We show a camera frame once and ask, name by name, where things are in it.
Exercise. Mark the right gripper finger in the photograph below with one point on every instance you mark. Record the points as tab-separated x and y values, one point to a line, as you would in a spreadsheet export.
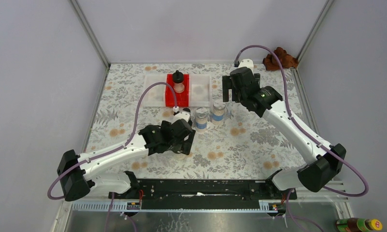
226	86
257	77

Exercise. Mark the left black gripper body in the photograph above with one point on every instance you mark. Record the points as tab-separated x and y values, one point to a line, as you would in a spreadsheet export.
176	147

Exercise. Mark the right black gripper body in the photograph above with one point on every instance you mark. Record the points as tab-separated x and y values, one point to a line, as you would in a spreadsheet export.
238	97

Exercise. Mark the blue-label shaker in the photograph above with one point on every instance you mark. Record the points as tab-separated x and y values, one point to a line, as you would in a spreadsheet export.
218	111
201	119

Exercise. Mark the black-cap jar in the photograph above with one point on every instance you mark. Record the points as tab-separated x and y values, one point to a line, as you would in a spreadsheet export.
178	78
180	156

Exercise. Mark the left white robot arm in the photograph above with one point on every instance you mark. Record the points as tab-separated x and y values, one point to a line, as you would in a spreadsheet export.
85	174

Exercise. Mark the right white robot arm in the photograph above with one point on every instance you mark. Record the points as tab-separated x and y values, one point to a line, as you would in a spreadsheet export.
321	158

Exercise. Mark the floral table mat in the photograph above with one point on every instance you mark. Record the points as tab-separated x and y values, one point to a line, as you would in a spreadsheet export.
243	146

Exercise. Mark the right clear plastic bin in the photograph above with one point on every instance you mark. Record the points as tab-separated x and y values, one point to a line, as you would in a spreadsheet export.
200	92

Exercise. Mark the clear plastic bin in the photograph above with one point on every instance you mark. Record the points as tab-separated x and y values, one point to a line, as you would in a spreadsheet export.
200	92
155	97

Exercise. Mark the small dark spice bottle rear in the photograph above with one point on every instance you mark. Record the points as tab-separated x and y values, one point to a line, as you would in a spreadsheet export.
186	111

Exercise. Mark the brown crumpled cloth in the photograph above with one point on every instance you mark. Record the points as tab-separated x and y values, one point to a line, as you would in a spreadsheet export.
287	60

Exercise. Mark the left clear plastic bin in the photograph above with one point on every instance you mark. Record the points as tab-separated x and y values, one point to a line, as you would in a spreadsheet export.
155	97

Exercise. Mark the green yellow-cap bottle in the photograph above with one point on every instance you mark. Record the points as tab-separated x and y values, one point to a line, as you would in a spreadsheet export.
358	225

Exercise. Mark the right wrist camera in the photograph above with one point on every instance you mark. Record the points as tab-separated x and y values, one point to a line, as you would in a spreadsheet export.
248	63

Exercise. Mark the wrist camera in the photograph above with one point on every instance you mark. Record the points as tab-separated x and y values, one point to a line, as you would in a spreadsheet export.
178	115
248	63

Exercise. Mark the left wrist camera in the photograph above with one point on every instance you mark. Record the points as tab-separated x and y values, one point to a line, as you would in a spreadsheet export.
178	115

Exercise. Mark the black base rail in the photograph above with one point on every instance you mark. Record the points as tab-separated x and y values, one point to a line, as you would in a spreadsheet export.
203	194

